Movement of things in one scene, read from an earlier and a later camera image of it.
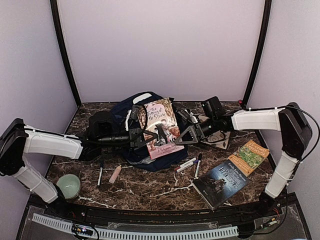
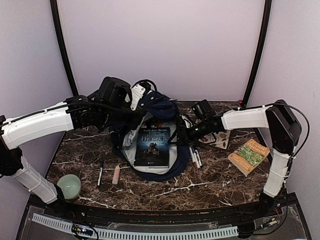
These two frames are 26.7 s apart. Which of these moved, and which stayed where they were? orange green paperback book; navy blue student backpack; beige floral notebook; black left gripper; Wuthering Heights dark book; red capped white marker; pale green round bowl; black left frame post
Moved: navy blue student backpack; Wuthering Heights dark book; red capped white marker; black left gripper
Stayed: pale green round bowl; black left frame post; orange green paperback book; beige floral notebook
